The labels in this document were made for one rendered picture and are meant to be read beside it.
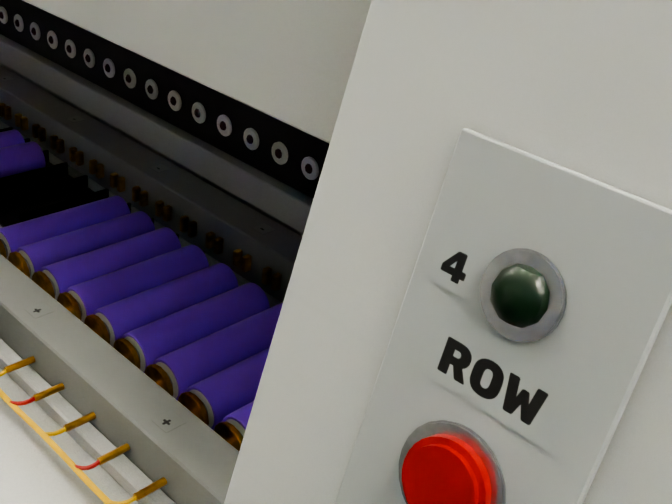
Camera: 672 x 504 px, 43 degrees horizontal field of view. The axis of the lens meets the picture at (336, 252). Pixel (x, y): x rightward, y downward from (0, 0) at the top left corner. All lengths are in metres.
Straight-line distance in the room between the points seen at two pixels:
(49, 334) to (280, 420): 0.17
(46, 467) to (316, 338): 0.17
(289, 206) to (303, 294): 0.24
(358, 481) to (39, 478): 0.17
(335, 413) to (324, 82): 0.06
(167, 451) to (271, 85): 0.14
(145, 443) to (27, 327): 0.07
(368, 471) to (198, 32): 0.10
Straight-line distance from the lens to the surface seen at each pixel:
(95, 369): 0.31
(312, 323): 0.16
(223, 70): 0.19
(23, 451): 0.32
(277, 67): 0.18
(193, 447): 0.28
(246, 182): 0.42
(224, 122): 0.43
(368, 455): 0.15
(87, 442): 0.31
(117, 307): 0.35
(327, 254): 0.16
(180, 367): 0.32
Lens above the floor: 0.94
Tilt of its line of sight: 17 degrees down
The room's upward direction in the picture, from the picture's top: 17 degrees clockwise
